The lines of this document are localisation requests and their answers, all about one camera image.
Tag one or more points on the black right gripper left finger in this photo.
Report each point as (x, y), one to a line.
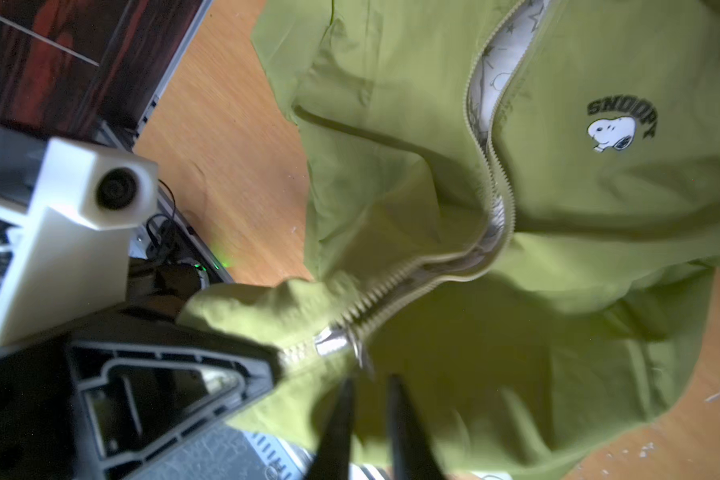
(332, 459)

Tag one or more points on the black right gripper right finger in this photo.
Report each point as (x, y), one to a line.
(412, 457)

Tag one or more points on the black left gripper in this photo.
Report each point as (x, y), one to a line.
(141, 388)

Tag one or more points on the green zip jacket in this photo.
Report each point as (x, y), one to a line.
(513, 205)

